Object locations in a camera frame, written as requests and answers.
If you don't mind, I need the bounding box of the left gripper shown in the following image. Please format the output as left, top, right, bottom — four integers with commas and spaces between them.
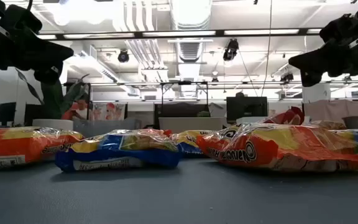
0, 4, 75, 85

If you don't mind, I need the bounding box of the orange Maruchan ramen pack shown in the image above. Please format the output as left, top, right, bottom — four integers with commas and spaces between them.
196, 123, 358, 172
0, 126, 85, 171

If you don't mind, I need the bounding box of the green snake plant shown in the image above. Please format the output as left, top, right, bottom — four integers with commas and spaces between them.
14, 68, 90, 121

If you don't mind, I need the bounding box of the pink cloth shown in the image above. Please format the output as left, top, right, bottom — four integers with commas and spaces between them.
303, 99, 358, 124

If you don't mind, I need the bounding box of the black computer monitor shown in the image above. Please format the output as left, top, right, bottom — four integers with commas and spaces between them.
24, 103, 43, 127
226, 96, 269, 123
0, 101, 17, 127

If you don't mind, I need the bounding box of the grey trash can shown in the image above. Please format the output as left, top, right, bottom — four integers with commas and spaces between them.
342, 116, 358, 130

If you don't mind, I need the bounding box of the colourful poster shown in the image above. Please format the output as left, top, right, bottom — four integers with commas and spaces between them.
91, 102, 127, 121

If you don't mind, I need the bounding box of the clear plastic bin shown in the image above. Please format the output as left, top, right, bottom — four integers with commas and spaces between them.
235, 116, 273, 125

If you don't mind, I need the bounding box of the overhead LED light bar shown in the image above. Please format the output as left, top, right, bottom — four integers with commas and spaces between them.
35, 27, 323, 40

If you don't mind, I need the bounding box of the dark wide monitor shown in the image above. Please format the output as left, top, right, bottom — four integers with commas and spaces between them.
154, 103, 211, 118

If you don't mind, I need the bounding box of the blue-grey table mat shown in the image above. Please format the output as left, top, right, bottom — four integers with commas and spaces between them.
0, 155, 358, 224

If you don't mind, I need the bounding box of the black overhead camera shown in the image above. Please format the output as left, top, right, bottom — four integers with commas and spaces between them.
223, 38, 240, 62

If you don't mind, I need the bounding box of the black stand frame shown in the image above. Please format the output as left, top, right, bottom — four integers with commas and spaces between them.
160, 81, 209, 118

